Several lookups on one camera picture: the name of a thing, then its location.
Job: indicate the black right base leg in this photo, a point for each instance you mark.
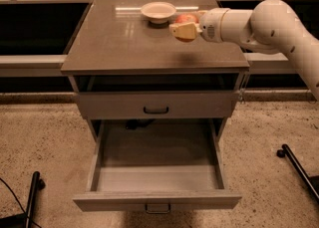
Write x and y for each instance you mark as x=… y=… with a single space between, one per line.
x=311 y=182

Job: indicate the open grey middle drawer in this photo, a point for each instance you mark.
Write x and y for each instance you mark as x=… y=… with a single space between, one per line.
x=168 y=165

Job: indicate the closed grey top drawer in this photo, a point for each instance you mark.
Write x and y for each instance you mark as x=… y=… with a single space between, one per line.
x=146 y=105

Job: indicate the black left base leg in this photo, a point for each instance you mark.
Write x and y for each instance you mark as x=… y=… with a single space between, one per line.
x=26 y=218

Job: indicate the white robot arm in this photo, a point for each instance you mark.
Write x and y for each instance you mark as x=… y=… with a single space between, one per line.
x=271 y=27

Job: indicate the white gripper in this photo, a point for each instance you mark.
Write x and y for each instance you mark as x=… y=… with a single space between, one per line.
x=212 y=25

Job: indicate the grey drawer cabinet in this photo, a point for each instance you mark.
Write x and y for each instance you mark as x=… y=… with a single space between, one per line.
x=119 y=50

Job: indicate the red apple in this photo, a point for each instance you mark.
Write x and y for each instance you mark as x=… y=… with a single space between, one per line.
x=184 y=18

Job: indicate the white ceramic bowl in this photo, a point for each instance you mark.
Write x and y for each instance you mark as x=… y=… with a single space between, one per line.
x=158 y=12

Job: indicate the black base leg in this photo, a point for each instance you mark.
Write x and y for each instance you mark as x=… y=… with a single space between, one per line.
x=311 y=182
x=26 y=218

